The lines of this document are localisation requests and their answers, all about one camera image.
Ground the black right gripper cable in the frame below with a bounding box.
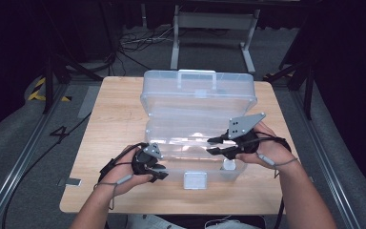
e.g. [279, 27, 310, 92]
[251, 132, 292, 152]

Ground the grey right wrist lanyard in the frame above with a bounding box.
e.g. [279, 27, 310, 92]
[256, 153, 299, 179]

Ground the yellow black hazard tape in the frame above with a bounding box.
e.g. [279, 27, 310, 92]
[28, 76, 72, 103]

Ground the person's light clothing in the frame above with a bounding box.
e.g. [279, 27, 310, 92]
[128, 214, 268, 229]

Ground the person's left hand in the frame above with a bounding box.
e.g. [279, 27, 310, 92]
[95, 144, 155, 197]

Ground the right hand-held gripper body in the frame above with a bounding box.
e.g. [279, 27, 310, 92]
[228, 112, 267, 160]

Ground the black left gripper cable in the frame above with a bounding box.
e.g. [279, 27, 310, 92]
[98, 142, 149, 184]

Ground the bundle of floor cables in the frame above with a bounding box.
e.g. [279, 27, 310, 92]
[117, 27, 175, 73]

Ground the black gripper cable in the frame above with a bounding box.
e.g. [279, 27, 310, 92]
[251, 132, 292, 152]
[98, 142, 149, 184]

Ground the black tape floor mark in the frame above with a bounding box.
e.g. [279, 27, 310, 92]
[50, 126, 69, 144]

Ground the grey tape piece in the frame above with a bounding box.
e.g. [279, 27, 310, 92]
[56, 177, 83, 188]

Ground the black tripod stand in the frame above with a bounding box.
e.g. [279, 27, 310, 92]
[42, 53, 104, 115]
[263, 60, 318, 121]

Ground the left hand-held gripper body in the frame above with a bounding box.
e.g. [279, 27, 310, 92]
[132, 142, 165, 176]

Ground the grey left wrist lanyard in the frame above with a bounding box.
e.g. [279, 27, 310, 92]
[93, 173, 134, 211]

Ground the white metal desk frame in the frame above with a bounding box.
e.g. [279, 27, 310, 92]
[170, 4, 261, 75]

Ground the aluminium floor rail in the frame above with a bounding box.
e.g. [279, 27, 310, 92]
[290, 90, 363, 229]
[0, 85, 71, 229]

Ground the grey wrist lanyard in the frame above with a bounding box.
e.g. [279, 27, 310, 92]
[256, 153, 299, 179]
[93, 173, 134, 211]

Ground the person's right hand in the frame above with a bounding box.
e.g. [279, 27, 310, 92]
[235, 122, 299, 171]

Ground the clear plastic storage box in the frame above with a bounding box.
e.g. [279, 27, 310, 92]
[139, 69, 258, 191]

